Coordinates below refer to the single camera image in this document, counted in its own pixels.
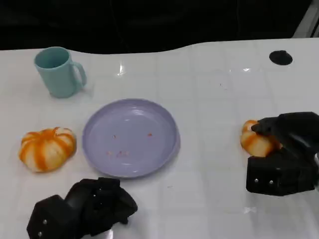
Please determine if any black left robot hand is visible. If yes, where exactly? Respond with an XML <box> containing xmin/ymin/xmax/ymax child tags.
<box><xmin>64</xmin><ymin>177</ymin><xmax>139</xmax><ymax>236</ymax></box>

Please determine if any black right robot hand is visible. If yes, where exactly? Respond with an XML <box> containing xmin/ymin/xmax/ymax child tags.
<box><xmin>250</xmin><ymin>112</ymin><xmax>319</xmax><ymax>160</ymax></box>

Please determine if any orange and white bread roll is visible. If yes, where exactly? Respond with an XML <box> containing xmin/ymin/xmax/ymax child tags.
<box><xmin>240</xmin><ymin>119</ymin><xmax>284</xmax><ymax>158</ymax></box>
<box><xmin>19</xmin><ymin>127</ymin><xmax>77</xmax><ymax>173</ymax></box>

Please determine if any lilac plate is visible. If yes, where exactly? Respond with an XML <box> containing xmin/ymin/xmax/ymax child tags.
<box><xmin>82</xmin><ymin>99</ymin><xmax>180</xmax><ymax>179</ymax></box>

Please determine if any black round table grommet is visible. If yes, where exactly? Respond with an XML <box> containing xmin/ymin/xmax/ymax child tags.
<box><xmin>269</xmin><ymin>50</ymin><xmax>293</xmax><ymax>66</ymax></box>

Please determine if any pale green mug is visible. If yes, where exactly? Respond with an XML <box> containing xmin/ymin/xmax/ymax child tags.
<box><xmin>34</xmin><ymin>46</ymin><xmax>87</xmax><ymax>99</ymax></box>

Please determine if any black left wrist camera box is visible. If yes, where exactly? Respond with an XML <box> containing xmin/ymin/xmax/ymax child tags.
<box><xmin>26</xmin><ymin>195</ymin><xmax>84</xmax><ymax>239</ymax></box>

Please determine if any white frame post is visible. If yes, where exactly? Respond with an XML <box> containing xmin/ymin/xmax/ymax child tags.
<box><xmin>292</xmin><ymin>0</ymin><xmax>319</xmax><ymax>38</ymax></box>

